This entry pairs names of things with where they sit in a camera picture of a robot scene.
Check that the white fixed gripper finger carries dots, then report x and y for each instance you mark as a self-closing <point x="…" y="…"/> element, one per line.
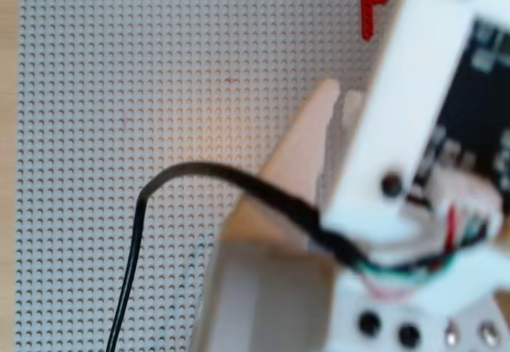
<point x="303" y="141"/>

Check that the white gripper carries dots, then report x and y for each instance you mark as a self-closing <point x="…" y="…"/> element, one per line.
<point x="275" y="209"/>

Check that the white moving gripper finger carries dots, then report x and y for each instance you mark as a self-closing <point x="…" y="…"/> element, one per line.
<point x="352" y="107"/>

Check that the red L-shaped Lego beam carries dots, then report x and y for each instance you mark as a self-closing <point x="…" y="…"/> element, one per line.
<point x="368" y="9"/>

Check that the grey Lego baseplate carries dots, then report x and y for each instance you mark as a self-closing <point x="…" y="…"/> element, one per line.
<point x="79" y="129"/>

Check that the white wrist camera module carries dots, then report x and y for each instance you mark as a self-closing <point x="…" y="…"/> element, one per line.
<point x="398" y="89"/>

